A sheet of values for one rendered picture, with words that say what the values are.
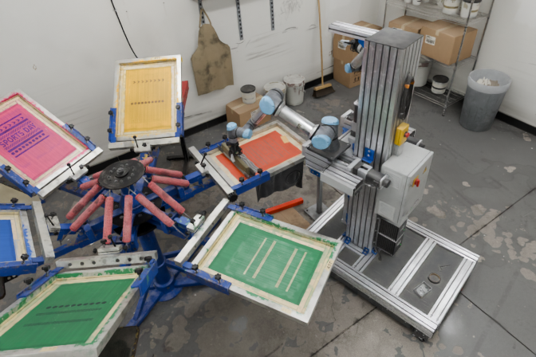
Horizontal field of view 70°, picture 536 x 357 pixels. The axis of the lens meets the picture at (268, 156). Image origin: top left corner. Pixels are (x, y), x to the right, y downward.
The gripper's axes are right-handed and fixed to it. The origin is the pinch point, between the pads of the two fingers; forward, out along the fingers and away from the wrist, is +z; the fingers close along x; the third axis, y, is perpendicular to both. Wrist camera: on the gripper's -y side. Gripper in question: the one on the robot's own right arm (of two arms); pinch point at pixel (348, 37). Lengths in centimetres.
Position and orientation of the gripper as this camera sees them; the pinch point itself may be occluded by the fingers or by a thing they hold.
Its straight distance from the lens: 341.6
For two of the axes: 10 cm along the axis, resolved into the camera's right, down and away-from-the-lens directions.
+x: 9.1, -3.7, 1.6
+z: -3.6, -5.6, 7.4
